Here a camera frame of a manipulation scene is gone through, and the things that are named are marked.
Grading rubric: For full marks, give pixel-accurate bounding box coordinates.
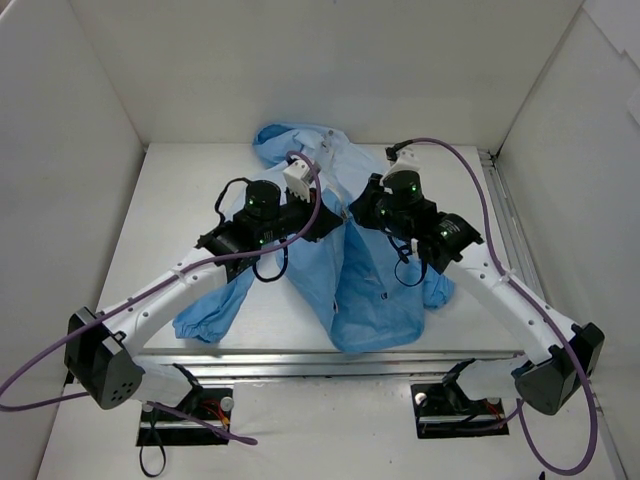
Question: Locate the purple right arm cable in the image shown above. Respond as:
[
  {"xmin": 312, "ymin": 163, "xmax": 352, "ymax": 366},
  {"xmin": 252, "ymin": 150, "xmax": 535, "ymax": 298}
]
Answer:
[{"xmin": 383, "ymin": 137, "xmax": 599, "ymax": 476}]

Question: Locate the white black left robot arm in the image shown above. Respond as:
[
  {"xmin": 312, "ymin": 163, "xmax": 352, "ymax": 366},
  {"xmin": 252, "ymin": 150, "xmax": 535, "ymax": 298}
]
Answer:
[{"xmin": 64, "ymin": 180, "xmax": 343, "ymax": 420}]

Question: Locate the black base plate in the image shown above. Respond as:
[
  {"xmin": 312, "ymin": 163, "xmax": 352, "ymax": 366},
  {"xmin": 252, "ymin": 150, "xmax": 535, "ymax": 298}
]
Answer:
[
  {"xmin": 135, "ymin": 387, "xmax": 235, "ymax": 449},
  {"xmin": 410, "ymin": 383, "xmax": 509, "ymax": 440}
]

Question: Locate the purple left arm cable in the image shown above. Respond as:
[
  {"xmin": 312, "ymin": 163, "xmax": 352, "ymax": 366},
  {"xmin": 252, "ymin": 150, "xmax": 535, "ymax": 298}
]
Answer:
[{"xmin": 0, "ymin": 149, "xmax": 324, "ymax": 446}]

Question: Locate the aluminium rail right side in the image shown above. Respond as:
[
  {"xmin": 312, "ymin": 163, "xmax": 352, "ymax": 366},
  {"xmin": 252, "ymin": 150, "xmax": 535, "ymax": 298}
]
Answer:
[{"xmin": 478, "ymin": 149, "xmax": 628, "ymax": 479}]

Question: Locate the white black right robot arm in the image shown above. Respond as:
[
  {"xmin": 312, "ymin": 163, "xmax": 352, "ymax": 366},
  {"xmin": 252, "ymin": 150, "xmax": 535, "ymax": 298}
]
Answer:
[{"xmin": 350, "ymin": 170, "xmax": 604, "ymax": 415}]

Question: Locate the aluminium rail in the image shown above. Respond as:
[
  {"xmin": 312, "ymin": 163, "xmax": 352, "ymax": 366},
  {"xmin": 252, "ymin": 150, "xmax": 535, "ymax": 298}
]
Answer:
[
  {"xmin": 140, "ymin": 351, "xmax": 516, "ymax": 384},
  {"xmin": 478, "ymin": 149, "xmax": 628, "ymax": 479}
]

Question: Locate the aluminium rail front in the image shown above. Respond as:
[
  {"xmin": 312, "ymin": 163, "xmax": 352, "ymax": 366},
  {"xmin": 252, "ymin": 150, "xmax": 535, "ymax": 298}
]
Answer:
[{"xmin": 140, "ymin": 351, "xmax": 516, "ymax": 384}]

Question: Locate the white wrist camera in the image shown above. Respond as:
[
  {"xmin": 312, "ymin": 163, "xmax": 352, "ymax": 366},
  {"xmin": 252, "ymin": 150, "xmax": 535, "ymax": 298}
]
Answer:
[
  {"xmin": 283, "ymin": 155, "xmax": 320, "ymax": 203},
  {"xmin": 384, "ymin": 141, "xmax": 420, "ymax": 177}
]

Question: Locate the light blue zip jacket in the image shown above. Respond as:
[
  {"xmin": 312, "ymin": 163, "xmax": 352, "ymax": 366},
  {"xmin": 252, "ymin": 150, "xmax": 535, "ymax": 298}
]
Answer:
[{"xmin": 172, "ymin": 122, "xmax": 457, "ymax": 353}]

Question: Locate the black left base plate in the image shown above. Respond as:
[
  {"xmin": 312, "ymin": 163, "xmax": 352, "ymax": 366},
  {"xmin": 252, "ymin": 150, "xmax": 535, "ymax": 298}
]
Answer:
[{"xmin": 135, "ymin": 387, "xmax": 235, "ymax": 449}]

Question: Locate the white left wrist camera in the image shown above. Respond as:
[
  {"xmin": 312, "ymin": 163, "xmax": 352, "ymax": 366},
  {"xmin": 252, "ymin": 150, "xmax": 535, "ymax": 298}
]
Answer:
[{"xmin": 283, "ymin": 155, "xmax": 320, "ymax": 203}]

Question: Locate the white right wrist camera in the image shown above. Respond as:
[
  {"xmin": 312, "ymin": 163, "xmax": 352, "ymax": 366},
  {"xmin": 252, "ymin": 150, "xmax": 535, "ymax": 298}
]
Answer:
[{"xmin": 384, "ymin": 141, "xmax": 420, "ymax": 177}]

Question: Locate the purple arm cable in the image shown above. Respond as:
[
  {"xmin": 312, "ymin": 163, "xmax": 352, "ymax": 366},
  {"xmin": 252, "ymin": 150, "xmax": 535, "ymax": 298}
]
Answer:
[
  {"xmin": 0, "ymin": 149, "xmax": 324, "ymax": 446},
  {"xmin": 383, "ymin": 137, "xmax": 599, "ymax": 476}
]

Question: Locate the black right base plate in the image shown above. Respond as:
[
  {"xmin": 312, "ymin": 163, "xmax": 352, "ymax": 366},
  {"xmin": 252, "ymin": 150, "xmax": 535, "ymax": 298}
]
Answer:
[{"xmin": 410, "ymin": 383, "xmax": 509, "ymax": 440}]

